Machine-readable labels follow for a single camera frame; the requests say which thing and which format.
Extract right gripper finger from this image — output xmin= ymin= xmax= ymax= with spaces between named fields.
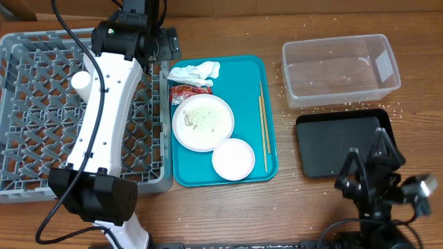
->
xmin=338 ymin=147 xmax=366 ymax=184
xmin=366 ymin=127 xmax=406 ymax=171

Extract white paper cup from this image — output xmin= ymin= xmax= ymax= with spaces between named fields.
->
xmin=71 ymin=71 xmax=92 ymax=102

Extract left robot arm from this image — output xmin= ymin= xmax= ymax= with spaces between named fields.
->
xmin=48 ymin=0 xmax=181 ymax=248

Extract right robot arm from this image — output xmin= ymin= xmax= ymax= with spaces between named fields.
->
xmin=332 ymin=127 xmax=413 ymax=248

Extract black plastic tray bin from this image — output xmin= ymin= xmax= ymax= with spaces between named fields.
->
xmin=295 ymin=109 xmax=395 ymax=178

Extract crumpled white paper napkin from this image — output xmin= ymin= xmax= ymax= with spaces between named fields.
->
xmin=167 ymin=61 xmax=221 ymax=87

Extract red snack wrapper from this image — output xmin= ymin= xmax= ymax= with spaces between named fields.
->
xmin=170 ymin=84 xmax=213 ymax=105

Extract large white dirty plate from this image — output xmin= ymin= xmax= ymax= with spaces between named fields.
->
xmin=172 ymin=94 xmax=235 ymax=152

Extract teal plastic serving tray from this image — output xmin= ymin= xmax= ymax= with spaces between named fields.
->
xmin=172 ymin=55 xmax=278 ymax=187

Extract clear plastic container bin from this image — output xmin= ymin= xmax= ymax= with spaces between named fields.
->
xmin=281 ymin=34 xmax=401 ymax=108

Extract wooden chopstick right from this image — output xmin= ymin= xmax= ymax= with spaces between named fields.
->
xmin=260 ymin=81 xmax=271 ymax=154

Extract wooden chopstick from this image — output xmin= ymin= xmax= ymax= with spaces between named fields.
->
xmin=260 ymin=81 xmax=271 ymax=154
xmin=258 ymin=96 xmax=268 ymax=173

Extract wooden chopstick left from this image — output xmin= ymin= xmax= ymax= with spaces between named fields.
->
xmin=258 ymin=96 xmax=268 ymax=173

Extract small white plate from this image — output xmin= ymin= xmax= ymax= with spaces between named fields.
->
xmin=212 ymin=138 xmax=255 ymax=181

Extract grey plastic dish rack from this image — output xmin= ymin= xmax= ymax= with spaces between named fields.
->
xmin=1 ymin=28 xmax=173 ymax=203

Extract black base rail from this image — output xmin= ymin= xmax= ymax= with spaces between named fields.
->
xmin=153 ymin=240 xmax=318 ymax=249

